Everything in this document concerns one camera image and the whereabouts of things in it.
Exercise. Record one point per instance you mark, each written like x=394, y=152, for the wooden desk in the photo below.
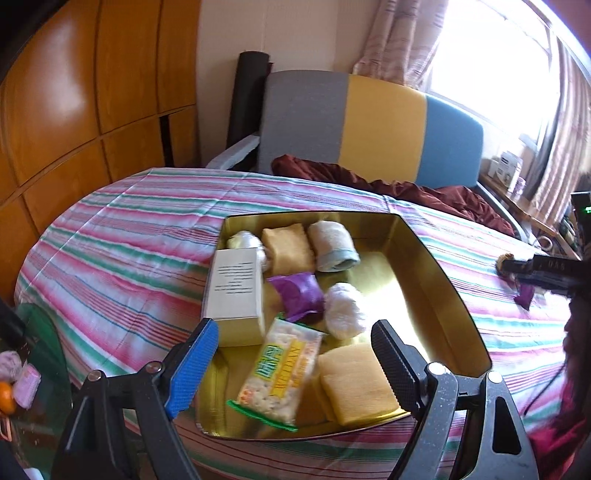
x=531, y=212

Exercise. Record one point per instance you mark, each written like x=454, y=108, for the wooden wardrobe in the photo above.
x=92, y=101

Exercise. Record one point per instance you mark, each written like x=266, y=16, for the white appliance box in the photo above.
x=505, y=166

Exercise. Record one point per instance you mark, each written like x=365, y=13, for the orange fruit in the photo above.
x=7, y=398

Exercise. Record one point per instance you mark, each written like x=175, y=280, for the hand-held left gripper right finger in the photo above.
x=392, y=364

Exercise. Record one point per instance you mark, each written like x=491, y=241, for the grey yellow blue sofa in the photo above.
x=383, y=124

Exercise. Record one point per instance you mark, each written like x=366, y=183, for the pink patterned curtain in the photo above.
x=397, y=41
x=565, y=134

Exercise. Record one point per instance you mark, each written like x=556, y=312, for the person's right forearm red sleeve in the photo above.
x=579, y=369

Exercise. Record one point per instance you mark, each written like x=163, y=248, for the grey-green cake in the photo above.
x=332, y=247

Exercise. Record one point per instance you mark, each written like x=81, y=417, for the green-edged cracker packet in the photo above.
x=279, y=374

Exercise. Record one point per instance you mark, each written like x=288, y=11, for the dark red blanket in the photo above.
x=392, y=184

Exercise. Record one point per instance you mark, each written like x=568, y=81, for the yellow cake roll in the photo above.
x=358, y=383
x=288, y=249

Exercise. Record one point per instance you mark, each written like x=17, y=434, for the black rolled mat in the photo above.
x=247, y=97

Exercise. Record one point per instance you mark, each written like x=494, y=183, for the pink packet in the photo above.
x=27, y=385

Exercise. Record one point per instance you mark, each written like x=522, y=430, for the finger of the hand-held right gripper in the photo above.
x=540, y=266
x=545, y=285

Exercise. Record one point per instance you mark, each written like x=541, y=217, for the white round snack clear wrapper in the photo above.
x=345, y=311

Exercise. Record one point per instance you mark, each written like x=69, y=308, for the gold metal tin tray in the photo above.
x=425, y=286

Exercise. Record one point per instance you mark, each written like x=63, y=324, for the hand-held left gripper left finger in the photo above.
x=191, y=369

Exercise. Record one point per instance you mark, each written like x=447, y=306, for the small cream carton box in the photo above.
x=233, y=295

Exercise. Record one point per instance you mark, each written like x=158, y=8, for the striped tablecloth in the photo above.
x=138, y=240

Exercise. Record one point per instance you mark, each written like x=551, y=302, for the purple-wrapped brown snack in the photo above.
x=524, y=297

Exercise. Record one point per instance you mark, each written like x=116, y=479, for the purple snack packet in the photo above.
x=298, y=295

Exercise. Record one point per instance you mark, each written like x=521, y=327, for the glass side table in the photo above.
x=46, y=350

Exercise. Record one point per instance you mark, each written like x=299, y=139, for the window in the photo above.
x=489, y=60

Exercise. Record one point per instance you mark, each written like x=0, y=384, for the small white snack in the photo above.
x=244, y=242

